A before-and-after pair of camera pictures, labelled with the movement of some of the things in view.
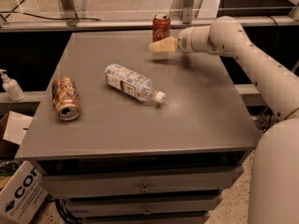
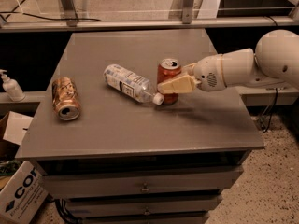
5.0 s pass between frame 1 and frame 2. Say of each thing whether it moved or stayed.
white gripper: moved
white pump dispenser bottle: stayed
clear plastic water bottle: stayed
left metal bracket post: stayed
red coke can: moved
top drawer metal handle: stayed
